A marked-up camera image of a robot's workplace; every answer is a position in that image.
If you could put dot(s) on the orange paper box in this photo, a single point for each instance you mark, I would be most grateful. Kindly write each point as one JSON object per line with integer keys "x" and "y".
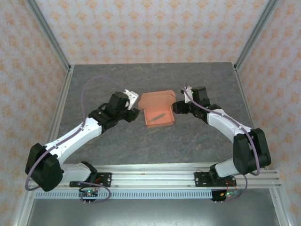
{"x": 152, "y": 100}

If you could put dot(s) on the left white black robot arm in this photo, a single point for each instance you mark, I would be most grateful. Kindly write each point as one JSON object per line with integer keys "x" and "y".
{"x": 75, "y": 134}

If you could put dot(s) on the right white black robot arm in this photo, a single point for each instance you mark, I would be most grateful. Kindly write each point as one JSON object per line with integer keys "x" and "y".
{"x": 225, "y": 127}

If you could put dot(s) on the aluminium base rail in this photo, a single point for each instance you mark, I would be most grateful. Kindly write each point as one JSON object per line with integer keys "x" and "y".
{"x": 152, "y": 179}

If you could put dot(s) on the small controller circuit board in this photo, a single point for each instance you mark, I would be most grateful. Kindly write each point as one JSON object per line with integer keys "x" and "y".
{"x": 222, "y": 195}
{"x": 89, "y": 193}

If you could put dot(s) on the aluminium frame corner post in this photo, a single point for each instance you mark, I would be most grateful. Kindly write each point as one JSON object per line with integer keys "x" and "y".
{"x": 254, "y": 35}
{"x": 50, "y": 35}

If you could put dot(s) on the aluminium frame side rail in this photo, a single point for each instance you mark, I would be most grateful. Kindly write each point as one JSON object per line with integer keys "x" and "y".
{"x": 58, "y": 117}
{"x": 243, "y": 94}

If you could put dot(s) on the grey metal sheet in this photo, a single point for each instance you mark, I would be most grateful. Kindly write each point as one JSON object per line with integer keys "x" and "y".
{"x": 152, "y": 214}

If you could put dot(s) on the green translucent pen with barcode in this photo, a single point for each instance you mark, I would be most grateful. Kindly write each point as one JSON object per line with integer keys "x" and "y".
{"x": 157, "y": 117}

